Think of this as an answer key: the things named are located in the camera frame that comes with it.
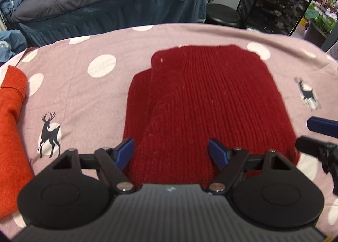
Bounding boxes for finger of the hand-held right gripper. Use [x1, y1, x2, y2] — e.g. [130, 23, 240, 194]
[306, 116, 338, 139]
[295, 136, 338, 176]

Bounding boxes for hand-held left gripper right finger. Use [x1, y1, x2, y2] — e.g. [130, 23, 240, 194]
[207, 138, 292, 194]

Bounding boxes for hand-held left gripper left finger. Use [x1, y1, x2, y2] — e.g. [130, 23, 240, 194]
[53, 137, 136, 195]

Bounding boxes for red knit sweater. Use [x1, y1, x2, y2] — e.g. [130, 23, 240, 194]
[123, 44, 300, 187]

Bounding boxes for pink polka dot printed blanket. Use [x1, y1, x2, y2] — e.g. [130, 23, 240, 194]
[0, 23, 338, 240]

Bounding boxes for grey bin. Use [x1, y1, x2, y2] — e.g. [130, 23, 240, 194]
[302, 18, 329, 48]

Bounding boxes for green plants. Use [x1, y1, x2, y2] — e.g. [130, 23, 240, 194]
[304, 1, 338, 33]

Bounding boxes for orange sweater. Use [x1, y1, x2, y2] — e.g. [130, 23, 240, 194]
[0, 65, 35, 220]

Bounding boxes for bed with blue skirt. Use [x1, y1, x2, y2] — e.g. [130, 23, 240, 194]
[8, 0, 206, 47]

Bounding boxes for black round stool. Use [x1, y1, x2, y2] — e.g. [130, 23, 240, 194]
[205, 3, 242, 29]

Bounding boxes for black wire rack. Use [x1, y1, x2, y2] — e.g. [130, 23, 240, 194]
[236, 0, 317, 37]

